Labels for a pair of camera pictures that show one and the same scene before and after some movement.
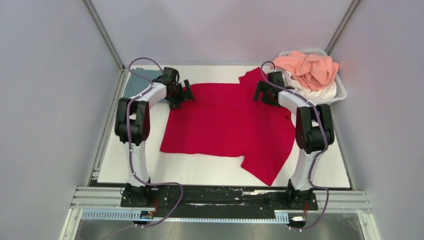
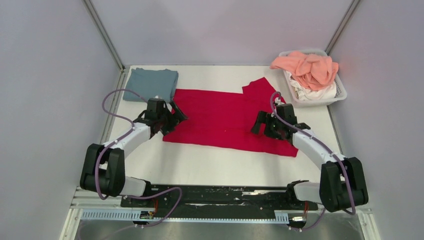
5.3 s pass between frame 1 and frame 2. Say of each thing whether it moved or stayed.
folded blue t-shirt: stayed
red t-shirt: moved
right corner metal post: stayed
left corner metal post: stayed
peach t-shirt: stayed
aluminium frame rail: stayed
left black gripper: moved
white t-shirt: stayed
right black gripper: moved
